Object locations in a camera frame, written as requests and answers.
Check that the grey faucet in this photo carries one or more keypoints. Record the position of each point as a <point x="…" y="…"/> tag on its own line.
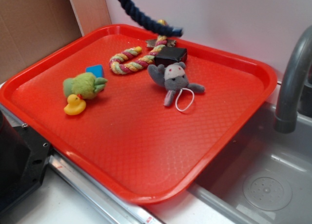
<point x="295" y="95"/>

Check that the black box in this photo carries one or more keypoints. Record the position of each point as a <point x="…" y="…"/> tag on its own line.
<point x="170" y="55"/>

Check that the blue block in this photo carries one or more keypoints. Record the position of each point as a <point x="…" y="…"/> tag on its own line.
<point x="96" y="70"/>

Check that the grey plush mouse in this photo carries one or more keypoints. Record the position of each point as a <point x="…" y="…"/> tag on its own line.
<point x="175" y="80"/>

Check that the sink drain cover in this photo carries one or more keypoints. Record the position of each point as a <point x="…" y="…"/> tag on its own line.
<point x="267" y="191"/>

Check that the yellow rubber duck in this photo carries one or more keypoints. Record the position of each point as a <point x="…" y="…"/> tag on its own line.
<point x="75" y="105"/>

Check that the red plastic tray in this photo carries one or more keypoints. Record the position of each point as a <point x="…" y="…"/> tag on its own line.
<point x="126" y="138"/>

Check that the grey sink basin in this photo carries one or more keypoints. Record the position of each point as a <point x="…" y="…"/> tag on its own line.
<point x="257" y="147"/>

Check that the brown cardboard panel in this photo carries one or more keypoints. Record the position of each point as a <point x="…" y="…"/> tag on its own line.
<point x="33" y="29"/>

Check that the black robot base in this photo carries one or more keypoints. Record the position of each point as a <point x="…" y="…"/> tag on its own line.
<point x="24" y="155"/>

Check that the green plush toy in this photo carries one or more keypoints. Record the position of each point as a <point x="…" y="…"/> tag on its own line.
<point x="86" y="84"/>

